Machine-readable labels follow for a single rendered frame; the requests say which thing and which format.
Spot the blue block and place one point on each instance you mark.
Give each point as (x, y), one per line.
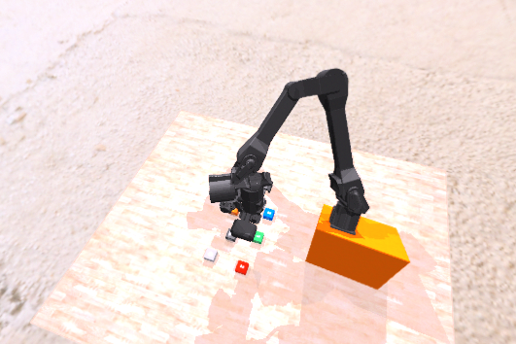
(268, 214)

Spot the green block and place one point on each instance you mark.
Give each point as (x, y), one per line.
(258, 237)

